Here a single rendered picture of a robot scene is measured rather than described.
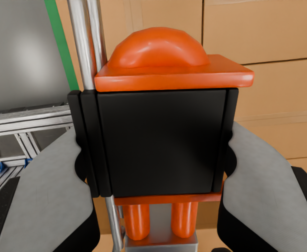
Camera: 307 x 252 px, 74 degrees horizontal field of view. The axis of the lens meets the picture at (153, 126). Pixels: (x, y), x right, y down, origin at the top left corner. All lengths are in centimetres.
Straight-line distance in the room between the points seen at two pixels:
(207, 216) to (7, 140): 117
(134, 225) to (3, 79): 136
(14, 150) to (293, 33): 140
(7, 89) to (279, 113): 141
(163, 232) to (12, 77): 134
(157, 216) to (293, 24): 68
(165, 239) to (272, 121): 72
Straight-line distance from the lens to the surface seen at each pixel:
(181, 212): 17
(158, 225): 20
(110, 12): 65
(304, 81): 85
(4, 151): 144
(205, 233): 46
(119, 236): 18
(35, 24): 131
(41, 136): 128
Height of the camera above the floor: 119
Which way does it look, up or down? 62 degrees down
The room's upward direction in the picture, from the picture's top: 176 degrees clockwise
